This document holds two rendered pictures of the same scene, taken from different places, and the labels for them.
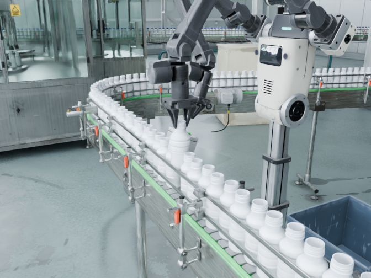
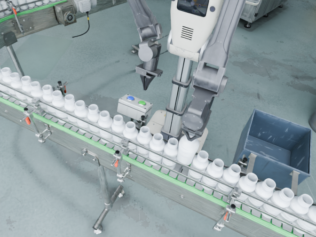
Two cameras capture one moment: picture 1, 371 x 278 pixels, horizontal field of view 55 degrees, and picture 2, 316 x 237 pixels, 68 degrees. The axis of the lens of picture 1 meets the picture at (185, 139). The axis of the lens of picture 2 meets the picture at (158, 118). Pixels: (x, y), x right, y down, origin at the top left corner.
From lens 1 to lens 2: 0.99 m
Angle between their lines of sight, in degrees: 45
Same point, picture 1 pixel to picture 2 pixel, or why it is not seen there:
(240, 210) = (287, 204)
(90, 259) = (27, 186)
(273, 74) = (194, 22)
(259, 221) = (306, 209)
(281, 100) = (201, 44)
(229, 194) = (270, 191)
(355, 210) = (258, 116)
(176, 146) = (191, 154)
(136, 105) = not seen: outside the picture
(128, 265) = (63, 174)
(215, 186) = (252, 185)
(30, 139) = not seen: outside the picture
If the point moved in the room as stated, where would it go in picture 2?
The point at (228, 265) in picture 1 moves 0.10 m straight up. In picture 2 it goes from (270, 228) to (282, 219)
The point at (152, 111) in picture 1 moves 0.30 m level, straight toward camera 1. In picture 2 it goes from (12, 35) to (29, 53)
